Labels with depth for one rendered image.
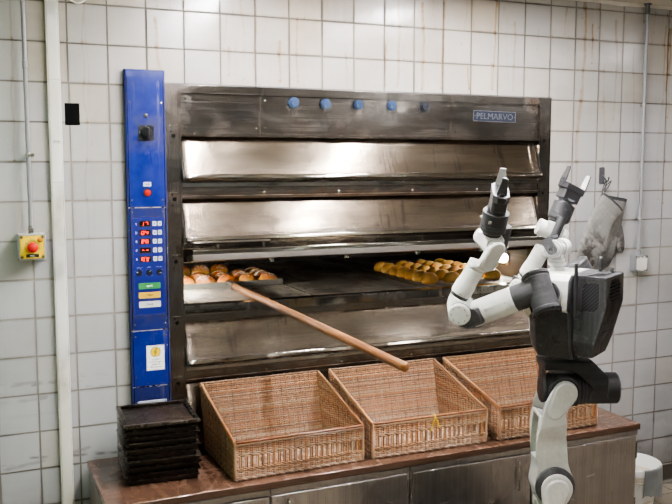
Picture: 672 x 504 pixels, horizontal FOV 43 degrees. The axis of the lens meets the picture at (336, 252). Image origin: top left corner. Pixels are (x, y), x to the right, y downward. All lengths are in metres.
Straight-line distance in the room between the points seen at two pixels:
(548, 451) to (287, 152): 1.65
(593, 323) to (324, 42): 1.70
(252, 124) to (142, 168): 0.52
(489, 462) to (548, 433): 0.64
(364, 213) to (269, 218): 0.46
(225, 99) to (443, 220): 1.19
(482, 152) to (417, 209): 0.45
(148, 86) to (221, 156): 0.42
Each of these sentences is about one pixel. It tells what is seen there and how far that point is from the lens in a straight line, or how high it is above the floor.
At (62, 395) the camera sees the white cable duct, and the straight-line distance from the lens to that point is 3.60.
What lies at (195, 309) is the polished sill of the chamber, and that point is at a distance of 3.65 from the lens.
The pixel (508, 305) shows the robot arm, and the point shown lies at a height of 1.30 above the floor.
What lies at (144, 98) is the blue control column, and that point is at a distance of 3.53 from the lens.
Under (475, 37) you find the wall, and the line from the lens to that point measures 4.19.
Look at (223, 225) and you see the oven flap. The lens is 3.63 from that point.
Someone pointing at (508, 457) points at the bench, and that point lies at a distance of 3.83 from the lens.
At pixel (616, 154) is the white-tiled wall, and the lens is 4.69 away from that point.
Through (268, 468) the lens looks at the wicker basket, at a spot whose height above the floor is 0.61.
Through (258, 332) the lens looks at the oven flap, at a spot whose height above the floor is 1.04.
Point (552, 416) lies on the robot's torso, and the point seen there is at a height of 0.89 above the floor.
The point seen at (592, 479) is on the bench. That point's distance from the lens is 4.17.
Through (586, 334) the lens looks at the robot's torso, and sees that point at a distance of 3.05.
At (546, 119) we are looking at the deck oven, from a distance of 4.40.
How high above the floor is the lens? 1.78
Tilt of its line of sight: 6 degrees down
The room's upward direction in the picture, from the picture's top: straight up
